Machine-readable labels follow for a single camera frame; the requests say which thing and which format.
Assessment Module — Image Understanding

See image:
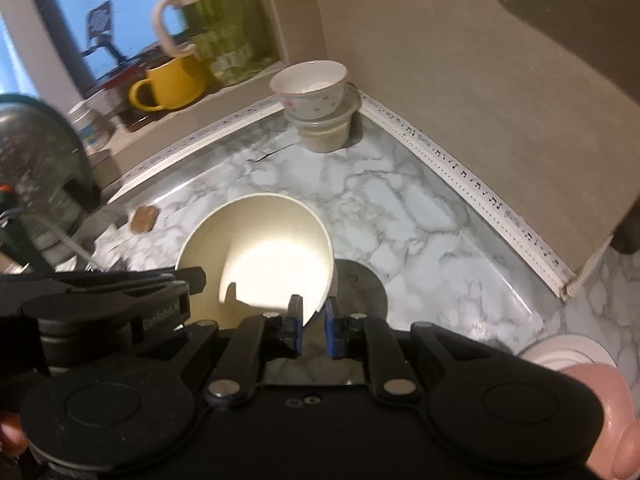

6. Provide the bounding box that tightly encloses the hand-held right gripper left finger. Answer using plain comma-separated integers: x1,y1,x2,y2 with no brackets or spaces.
172,295,305,406

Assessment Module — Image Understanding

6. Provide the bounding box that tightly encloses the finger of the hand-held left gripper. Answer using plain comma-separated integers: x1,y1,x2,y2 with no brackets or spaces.
0,266,207,297

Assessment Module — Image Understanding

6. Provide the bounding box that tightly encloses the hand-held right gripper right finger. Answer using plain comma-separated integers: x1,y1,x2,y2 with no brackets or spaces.
324,297,483,406

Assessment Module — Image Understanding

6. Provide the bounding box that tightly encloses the cream bowl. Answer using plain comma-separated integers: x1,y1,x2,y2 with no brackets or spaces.
175,193,338,331

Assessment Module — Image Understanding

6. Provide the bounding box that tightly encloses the pink plate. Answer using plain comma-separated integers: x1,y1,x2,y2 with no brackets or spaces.
520,335,632,480

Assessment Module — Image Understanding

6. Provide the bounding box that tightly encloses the person's left hand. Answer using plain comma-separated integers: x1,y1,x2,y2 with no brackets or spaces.
0,407,28,461

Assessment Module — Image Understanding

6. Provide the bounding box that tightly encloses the brown soap bar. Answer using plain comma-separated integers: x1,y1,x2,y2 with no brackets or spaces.
129,205,159,233

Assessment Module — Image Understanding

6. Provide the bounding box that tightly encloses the chrome faucet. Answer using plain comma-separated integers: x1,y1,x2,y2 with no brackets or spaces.
47,225,101,271

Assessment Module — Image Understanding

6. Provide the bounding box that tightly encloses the white jar blue label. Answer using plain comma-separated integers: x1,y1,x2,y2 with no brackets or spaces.
67,100,112,156

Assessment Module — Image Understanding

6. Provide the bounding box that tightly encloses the dark liquid glass jar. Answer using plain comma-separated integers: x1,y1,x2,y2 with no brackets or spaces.
87,67,151,133

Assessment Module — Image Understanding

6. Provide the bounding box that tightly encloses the large glass pot lid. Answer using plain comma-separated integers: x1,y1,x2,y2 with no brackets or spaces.
0,94,96,261

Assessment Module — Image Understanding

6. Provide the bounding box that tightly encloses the clear plastic lidded container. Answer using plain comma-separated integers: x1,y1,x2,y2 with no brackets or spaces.
285,87,362,153

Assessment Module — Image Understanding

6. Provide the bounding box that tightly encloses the yellow mug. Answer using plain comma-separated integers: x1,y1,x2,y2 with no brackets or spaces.
128,53,208,112

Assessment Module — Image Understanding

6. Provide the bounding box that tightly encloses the white floral bowl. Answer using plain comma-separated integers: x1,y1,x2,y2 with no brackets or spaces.
270,60,348,121

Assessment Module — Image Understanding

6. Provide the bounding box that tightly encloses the green glass jug white handle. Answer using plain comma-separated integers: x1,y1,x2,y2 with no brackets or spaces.
152,0,281,87

